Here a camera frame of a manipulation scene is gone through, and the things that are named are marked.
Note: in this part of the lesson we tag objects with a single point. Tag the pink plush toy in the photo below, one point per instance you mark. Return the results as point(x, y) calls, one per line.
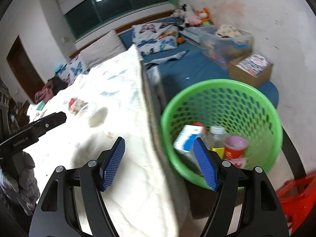
point(194, 21)

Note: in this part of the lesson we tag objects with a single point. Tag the cow plush toy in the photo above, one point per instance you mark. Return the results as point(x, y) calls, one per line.
point(183, 13)

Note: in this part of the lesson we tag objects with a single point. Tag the green plastic mesh basket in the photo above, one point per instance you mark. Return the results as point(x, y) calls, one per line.
point(233, 119)

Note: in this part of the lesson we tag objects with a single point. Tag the clear plastic bottle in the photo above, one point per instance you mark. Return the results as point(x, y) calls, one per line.
point(215, 139)

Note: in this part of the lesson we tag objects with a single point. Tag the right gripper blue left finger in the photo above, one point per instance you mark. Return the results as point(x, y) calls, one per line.
point(111, 162)

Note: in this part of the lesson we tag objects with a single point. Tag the red snack canister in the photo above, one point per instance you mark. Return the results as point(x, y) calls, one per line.
point(235, 147)

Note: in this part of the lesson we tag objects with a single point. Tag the dark wooden door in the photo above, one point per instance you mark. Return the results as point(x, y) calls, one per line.
point(24, 70)

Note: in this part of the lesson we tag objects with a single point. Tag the pink wet wipes pack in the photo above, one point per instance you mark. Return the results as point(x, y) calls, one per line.
point(239, 162)

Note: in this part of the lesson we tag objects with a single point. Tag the red mesh fruit net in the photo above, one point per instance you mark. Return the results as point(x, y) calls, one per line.
point(200, 125)

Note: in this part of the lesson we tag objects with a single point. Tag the butterfly pillow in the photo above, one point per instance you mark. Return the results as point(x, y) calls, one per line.
point(72, 69)
point(151, 38)

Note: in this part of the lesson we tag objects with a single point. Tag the blue white milk carton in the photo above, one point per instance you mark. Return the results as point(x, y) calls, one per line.
point(185, 140)

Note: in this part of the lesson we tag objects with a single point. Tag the orange fox plush toy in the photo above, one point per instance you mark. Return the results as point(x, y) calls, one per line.
point(205, 17)

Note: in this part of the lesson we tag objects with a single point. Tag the red plastic stool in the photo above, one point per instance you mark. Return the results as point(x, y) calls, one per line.
point(297, 199)

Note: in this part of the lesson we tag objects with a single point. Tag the pile of dark clothes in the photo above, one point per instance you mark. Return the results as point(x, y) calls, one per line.
point(50, 89)

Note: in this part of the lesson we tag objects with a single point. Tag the butterfly pillow left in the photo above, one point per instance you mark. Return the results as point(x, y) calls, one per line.
point(72, 69)

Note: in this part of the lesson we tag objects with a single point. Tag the small orange ball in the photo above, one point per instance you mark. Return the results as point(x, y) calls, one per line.
point(180, 40)

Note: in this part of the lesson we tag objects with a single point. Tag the white quilted table cover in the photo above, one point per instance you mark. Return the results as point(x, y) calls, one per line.
point(146, 198)

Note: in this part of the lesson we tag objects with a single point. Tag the beige cushion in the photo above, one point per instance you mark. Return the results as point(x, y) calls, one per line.
point(103, 49)

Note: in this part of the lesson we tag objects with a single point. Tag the cardboard box with books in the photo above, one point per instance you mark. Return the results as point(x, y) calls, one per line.
point(253, 69)

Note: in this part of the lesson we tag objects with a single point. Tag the dark window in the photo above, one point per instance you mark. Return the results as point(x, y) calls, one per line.
point(83, 16)

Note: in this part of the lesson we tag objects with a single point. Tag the clear plastic storage bin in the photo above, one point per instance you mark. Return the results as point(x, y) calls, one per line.
point(222, 50)

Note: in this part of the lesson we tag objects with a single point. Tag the butterfly pillow right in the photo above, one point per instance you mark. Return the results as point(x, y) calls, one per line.
point(151, 38)

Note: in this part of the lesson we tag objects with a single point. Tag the blue sofa mat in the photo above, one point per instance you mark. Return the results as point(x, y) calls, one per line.
point(171, 77)

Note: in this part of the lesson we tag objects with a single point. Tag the grey sock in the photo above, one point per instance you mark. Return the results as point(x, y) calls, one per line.
point(168, 58)

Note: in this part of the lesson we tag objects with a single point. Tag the grey knitted sleeve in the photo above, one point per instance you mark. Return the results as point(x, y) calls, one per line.
point(18, 181)

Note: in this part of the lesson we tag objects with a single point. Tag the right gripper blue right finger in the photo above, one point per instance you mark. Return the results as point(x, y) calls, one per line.
point(208, 161)

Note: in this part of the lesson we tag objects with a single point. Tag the small red candy wrapper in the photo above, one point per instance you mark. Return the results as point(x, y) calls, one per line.
point(75, 105)

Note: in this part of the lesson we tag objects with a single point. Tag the cartoon picture book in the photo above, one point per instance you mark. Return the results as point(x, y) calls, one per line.
point(37, 111)

